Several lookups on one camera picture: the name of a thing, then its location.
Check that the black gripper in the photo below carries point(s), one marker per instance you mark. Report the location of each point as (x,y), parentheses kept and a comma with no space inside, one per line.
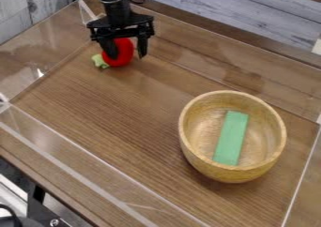
(136,27)

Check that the red plush strawberry toy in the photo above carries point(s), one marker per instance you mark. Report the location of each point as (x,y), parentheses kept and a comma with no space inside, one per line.
(103,61)

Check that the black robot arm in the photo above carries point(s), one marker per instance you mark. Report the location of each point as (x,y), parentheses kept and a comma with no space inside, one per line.
(117,9)

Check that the wooden bowl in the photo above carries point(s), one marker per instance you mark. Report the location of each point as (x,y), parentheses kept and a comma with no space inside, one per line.
(200,121)

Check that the clear acrylic table barrier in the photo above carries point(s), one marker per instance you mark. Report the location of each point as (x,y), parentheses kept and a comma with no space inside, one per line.
(92,132)

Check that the green rectangular block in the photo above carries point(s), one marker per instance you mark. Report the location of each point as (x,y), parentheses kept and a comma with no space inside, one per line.
(231,136)

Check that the clear acrylic corner bracket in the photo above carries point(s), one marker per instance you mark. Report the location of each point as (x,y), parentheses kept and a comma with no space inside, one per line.
(87,12)

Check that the black metal frame bracket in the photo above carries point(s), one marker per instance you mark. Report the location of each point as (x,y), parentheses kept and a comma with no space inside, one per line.
(39,212)

